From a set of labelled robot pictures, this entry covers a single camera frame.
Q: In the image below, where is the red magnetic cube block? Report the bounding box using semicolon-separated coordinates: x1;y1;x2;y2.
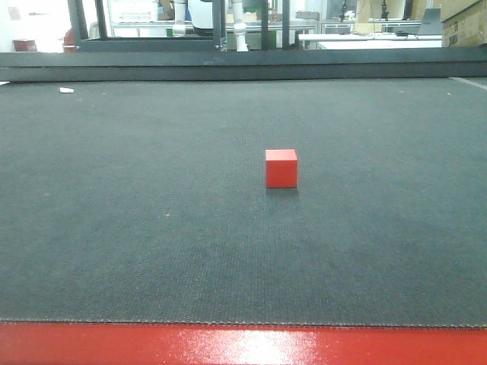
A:
265;149;298;189

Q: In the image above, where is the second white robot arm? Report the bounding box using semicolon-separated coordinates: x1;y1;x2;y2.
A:
173;0;186;37

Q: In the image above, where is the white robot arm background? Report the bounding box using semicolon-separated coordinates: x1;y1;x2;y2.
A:
231;0;248;52

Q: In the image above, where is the dark grey woven mat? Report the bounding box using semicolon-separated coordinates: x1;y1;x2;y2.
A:
1;78;486;327

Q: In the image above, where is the white lab table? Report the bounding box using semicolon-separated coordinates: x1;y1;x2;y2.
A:
298;33;442;50

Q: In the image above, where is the small white paper scrap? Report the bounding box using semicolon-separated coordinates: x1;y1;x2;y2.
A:
59;87;75;94

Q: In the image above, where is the red object far left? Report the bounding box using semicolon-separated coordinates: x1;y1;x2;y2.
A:
62;27;77;53

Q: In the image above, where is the cardboard box top right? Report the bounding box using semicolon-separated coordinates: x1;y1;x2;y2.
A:
441;0;486;47

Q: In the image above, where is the black metal frame table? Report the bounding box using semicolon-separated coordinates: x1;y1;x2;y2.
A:
68;1;298;52

